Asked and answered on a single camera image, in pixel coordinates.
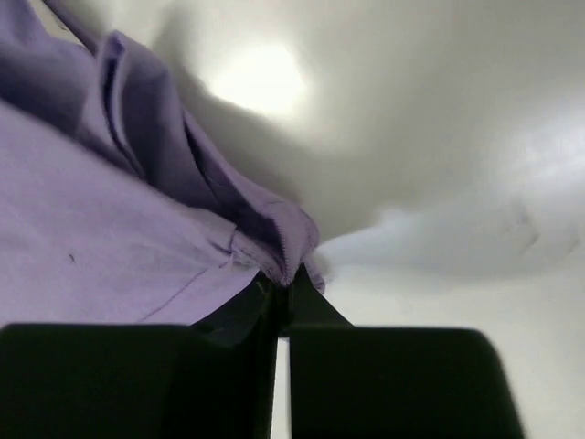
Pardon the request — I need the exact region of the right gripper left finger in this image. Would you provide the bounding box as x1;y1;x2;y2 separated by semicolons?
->
1;276;277;438

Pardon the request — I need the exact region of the lavender t shirt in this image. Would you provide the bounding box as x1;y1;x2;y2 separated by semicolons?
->
1;1;324;324

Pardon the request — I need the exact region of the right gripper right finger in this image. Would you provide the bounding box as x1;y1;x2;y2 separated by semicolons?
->
280;269;525;438

